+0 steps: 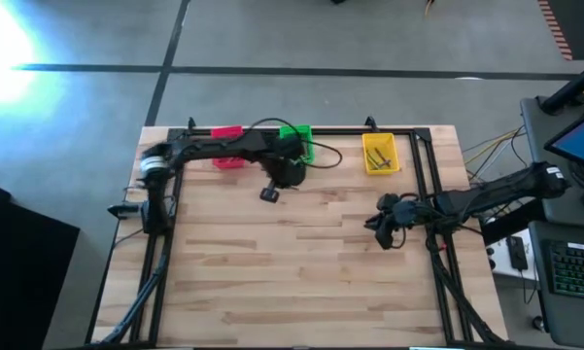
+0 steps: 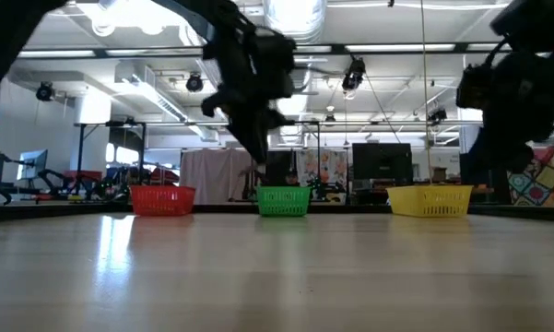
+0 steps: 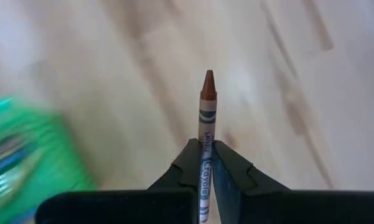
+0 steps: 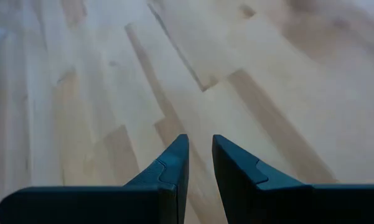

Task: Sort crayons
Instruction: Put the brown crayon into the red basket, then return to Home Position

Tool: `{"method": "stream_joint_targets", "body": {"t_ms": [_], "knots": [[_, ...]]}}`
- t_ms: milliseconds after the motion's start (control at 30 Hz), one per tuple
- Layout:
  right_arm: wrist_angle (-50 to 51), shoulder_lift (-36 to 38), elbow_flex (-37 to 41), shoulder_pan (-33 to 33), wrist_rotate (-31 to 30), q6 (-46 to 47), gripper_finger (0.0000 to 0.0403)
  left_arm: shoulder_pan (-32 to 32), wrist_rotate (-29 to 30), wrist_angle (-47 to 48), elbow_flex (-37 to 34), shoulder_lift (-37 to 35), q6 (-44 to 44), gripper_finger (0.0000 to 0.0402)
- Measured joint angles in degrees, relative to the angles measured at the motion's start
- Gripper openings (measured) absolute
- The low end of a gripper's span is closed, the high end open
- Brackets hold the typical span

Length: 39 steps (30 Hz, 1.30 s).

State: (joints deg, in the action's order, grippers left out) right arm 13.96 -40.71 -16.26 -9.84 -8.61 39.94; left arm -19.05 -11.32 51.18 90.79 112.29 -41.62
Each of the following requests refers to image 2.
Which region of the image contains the floral cloth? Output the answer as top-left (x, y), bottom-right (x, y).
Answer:
top-left (296, 149), bottom-right (349, 204)

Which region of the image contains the lit computer monitor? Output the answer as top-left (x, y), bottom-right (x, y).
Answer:
top-left (17, 148), bottom-right (49, 182)

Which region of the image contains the black ceiling spotlight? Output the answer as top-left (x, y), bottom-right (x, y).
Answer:
top-left (185, 72), bottom-right (205, 94)
top-left (35, 81), bottom-right (57, 103)

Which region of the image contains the thin hanging cord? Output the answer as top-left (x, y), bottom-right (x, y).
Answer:
top-left (418, 0), bottom-right (433, 186)

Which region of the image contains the black background rig frame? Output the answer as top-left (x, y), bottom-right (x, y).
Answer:
top-left (73, 120), bottom-right (322, 204)

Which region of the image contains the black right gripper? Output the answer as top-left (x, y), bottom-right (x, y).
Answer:
top-left (455, 47), bottom-right (554, 184)

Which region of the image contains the green plastic basket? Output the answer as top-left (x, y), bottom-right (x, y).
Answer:
top-left (256, 185), bottom-right (313, 219)

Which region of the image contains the black overhead camera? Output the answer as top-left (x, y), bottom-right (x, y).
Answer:
top-left (340, 56), bottom-right (368, 101)

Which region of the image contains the black aluminium rig frame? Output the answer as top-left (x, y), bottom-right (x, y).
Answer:
top-left (0, 42), bottom-right (554, 223)

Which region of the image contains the yellow plastic basket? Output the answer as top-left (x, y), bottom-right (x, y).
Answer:
top-left (385, 184), bottom-right (474, 219)

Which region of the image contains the white round column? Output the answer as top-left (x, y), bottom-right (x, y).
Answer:
top-left (458, 108), bottom-right (486, 154)

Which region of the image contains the colourful patchwork quilt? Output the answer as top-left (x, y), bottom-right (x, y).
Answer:
top-left (505, 146), bottom-right (554, 208)

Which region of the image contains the red plastic basket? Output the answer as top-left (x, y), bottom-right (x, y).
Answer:
top-left (129, 184), bottom-right (197, 218)

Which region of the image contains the large black monitor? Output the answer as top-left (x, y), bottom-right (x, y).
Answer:
top-left (351, 142), bottom-right (414, 182)

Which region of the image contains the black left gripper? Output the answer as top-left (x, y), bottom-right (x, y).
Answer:
top-left (199, 27), bottom-right (299, 167)

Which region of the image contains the black cabinet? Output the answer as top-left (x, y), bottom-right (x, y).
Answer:
top-left (459, 151), bottom-right (511, 205)

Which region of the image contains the white curtain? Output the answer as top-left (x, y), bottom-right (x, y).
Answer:
top-left (179, 148), bottom-right (259, 206)

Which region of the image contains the silver ventilation duct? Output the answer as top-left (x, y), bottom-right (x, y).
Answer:
top-left (263, 0), bottom-right (328, 144)

